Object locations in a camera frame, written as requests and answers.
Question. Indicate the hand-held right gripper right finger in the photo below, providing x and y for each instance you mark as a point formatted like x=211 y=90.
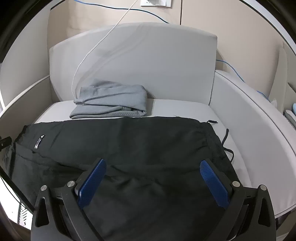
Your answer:
x=214 y=185

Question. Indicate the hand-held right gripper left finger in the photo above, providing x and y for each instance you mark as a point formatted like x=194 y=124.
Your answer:
x=91 y=183

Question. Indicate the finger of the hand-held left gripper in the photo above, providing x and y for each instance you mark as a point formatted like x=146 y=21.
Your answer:
x=5 y=141

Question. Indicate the black pants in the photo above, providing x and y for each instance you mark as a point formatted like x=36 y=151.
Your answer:
x=138 y=143

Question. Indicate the white vented panel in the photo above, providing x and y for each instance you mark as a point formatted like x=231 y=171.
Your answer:
x=24 y=214

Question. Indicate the grey armchair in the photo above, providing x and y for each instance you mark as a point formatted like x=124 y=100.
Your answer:
x=242 y=111

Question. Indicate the grey folded garment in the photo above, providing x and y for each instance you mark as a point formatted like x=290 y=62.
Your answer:
x=111 y=99

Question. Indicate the light blue chair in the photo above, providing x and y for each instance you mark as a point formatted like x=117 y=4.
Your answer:
x=294 y=107

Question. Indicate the white wall socket plate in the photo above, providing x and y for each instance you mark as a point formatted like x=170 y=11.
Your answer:
x=150 y=2

